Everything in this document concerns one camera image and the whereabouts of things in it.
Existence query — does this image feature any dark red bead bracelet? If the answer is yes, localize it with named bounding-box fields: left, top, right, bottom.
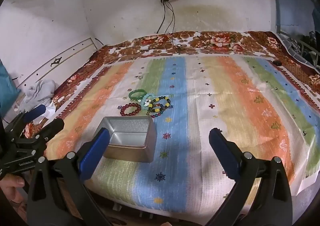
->
left=120, top=103, right=142, bottom=117

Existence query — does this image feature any silver metal tin box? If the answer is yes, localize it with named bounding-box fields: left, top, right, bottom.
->
left=99, top=116, right=157, bottom=163

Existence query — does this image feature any green jade bangle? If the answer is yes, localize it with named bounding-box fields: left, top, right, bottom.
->
left=129, top=89, right=147, bottom=101

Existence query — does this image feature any light blue bead bracelet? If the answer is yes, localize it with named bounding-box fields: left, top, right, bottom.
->
left=140, top=92, right=156, bottom=108

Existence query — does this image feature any black yellow bead bracelet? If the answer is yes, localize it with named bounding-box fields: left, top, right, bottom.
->
left=149, top=95, right=172, bottom=114

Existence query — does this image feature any person's left hand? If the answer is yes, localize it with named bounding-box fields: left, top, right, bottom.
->
left=1, top=174, right=25, bottom=204

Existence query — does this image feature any grey crumpled cloth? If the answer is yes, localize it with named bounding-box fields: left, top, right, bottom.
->
left=18, top=79, right=56, bottom=113

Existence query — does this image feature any white wooden headboard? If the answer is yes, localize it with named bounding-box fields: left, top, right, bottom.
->
left=8, top=38, right=98, bottom=115

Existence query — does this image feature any striped colourful bed sheet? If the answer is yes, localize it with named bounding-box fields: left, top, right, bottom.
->
left=46, top=55, right=319, bottom=221

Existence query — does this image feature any small black object on bed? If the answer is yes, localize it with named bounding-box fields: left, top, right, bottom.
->
left=272, top=60, right=282, bottom=66

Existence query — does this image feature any floral red brown blanket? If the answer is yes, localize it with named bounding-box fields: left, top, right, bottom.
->
left=23, top=30, right=320, bottom=139

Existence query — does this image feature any black power cable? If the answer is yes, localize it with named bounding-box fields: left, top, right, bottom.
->
left=166, top=0, right=186, bottom=49
left=156, top=1, right=167, bottom=34

